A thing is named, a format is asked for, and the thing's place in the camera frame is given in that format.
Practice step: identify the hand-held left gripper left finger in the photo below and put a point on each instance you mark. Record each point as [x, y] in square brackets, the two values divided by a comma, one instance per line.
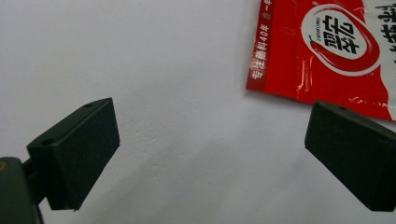
[77, 152]

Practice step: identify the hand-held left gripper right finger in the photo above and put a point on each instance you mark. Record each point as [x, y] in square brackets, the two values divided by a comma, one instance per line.
[351, 149]

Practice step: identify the red seasoning packet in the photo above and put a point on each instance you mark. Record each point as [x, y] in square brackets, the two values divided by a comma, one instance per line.
[286, 56]

